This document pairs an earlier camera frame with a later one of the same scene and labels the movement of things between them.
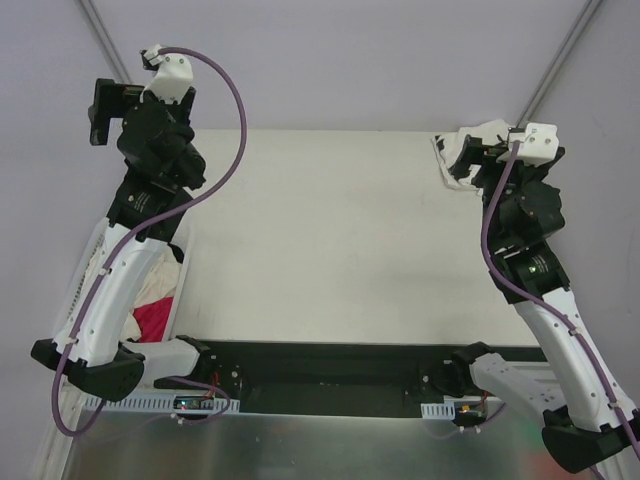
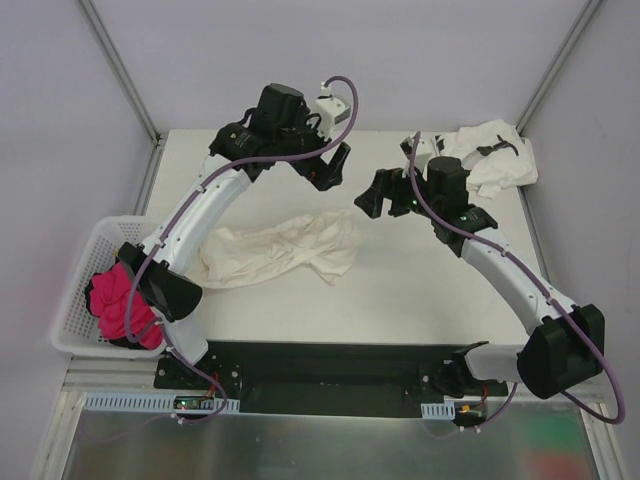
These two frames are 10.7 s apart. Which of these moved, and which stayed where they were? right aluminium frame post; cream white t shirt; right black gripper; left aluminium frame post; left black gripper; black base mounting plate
Moved: right black gripper; cream white t shirt; left black gripper
Stayed: left aluminium frame post; black base mounting plate; right aluminium frame post
